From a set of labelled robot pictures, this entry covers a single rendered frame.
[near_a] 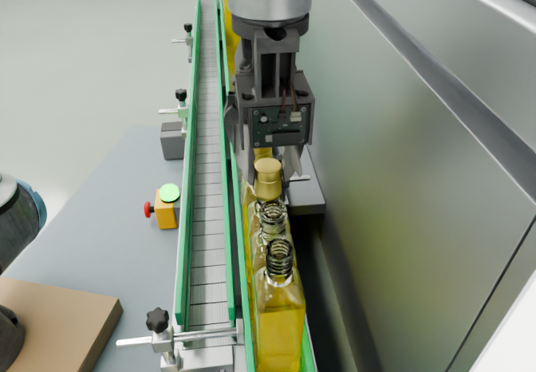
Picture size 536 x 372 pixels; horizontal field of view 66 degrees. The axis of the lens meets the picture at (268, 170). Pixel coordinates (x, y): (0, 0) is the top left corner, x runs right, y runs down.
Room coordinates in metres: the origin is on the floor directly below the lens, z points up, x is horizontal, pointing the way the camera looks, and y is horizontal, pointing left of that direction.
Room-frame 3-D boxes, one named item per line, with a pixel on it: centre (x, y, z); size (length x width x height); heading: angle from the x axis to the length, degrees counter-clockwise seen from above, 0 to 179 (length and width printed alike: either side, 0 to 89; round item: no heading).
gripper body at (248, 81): (0.37, 0.00, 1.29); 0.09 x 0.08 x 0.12; 7
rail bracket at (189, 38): (1.34, 0.28, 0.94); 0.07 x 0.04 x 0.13; 97
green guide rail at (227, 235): (1.20, 0.15, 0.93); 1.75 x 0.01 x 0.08; 7
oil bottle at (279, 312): (0.28, -0.01, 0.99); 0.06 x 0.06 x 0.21; 7
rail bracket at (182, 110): (0.88, 0.23, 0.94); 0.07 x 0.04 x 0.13; 97
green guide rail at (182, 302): (1.19, 0.23, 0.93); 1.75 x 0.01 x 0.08; 7
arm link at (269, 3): (0.38, 0.00, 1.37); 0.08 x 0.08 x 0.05
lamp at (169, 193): (0.71, 0.23, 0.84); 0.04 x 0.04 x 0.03
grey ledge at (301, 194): (1.10, -0.02, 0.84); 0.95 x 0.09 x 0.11; 7
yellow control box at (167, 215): (0.71, 0.23, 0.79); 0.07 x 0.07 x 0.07; 7
